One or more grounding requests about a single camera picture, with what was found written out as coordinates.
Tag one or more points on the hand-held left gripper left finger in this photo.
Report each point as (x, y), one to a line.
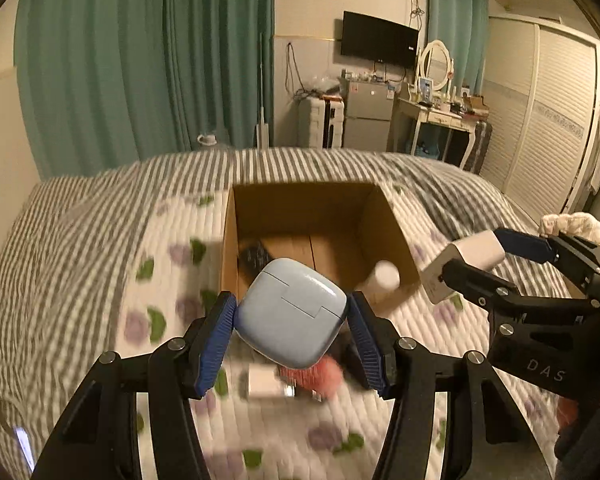
(214, 347)

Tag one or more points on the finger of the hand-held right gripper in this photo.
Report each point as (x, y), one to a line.
(525, 246)
(480, 285)

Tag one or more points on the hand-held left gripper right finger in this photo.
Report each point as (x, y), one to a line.
(369, 347)

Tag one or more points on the white power adapter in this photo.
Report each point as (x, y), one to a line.
(472, 252)

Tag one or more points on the light blue earbuds case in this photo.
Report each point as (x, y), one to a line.
(292, 310)

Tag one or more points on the brown cardboard box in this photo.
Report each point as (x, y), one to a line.
(310, 210)

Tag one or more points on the pink fluffy ball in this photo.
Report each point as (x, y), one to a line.
(322, 375)

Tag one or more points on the white fluffy cloth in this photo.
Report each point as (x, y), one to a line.
(580, 227)

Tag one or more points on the small white box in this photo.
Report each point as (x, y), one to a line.
(265, 380)

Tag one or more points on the white round bottle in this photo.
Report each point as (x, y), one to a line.
(384, 277)

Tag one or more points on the black remote control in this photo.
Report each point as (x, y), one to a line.
(252, 260)

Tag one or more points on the black suitcase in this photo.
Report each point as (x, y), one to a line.
(481, 147)

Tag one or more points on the white floral quilt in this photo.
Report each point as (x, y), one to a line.
(300, 435)

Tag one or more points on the white louvred wardrobe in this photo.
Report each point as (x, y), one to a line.
(540, 110)

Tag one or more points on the grey striped blanket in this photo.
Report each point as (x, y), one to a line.
(80, 270)

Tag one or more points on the white vanity table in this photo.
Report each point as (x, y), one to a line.
(430, 122)

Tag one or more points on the silver small fridge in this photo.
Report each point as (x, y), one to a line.
(367, 115)

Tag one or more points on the white oval mirror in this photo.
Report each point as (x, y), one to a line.
(435, 62)

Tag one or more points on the white cup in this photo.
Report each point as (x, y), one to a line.
(207, 138)

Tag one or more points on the white suitcase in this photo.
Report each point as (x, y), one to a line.
(320, 122)

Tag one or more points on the narrow green curtain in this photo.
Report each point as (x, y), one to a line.
(455, 25)

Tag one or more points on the white mop pole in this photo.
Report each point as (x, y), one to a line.
(262, 110)

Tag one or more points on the wide green curtain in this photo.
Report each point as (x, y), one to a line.
(145, 60)

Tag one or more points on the black wall television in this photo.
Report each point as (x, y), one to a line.
(377, 40)

